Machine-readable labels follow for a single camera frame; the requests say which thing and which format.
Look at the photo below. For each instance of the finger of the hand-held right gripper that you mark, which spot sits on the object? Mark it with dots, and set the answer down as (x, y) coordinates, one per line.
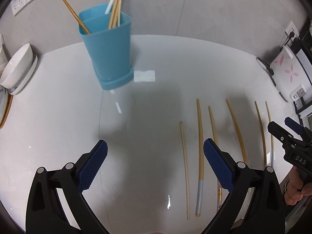
(293, 124)
(280, 134)

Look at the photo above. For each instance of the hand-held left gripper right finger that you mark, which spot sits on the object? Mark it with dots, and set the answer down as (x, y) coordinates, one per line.
(218, 165)

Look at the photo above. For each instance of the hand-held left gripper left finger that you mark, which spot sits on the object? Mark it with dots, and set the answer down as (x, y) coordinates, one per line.
(93, 165)

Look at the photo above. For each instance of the plain light wooden chopstick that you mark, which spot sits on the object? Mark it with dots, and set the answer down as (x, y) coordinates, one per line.
(236, 126)

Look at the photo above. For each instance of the blue plastic utensil holder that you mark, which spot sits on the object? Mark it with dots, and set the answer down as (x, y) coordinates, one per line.
(109, 51)

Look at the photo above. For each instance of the brown wooden chopstick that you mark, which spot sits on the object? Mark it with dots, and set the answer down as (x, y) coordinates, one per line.
(73, 12)

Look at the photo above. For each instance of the person's right hand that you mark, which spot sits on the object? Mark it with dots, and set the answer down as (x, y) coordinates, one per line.
(296, 192)

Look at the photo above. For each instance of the black and white appliance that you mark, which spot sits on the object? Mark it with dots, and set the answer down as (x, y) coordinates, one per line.
(304, 112)

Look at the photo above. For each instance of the white floral rice cooker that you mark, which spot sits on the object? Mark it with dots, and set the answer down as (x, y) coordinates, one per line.
(290, 73)

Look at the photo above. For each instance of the black power plug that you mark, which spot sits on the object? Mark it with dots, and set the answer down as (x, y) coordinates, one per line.
(291, 34)

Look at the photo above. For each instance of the round wooden tray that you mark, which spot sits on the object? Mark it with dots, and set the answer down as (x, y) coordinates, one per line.
(7, 109)

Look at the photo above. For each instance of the white tape patch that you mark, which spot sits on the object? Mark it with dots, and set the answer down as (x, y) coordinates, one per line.
(145, 76)

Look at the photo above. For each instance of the white ribbed plate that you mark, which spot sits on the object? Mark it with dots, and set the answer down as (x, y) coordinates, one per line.
(28, 78)

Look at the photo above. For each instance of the large white bowl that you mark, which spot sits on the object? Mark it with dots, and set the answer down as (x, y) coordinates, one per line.
(14, 65)

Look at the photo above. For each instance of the white wall socket with plug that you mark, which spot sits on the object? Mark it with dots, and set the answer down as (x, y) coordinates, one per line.
(296, 26)

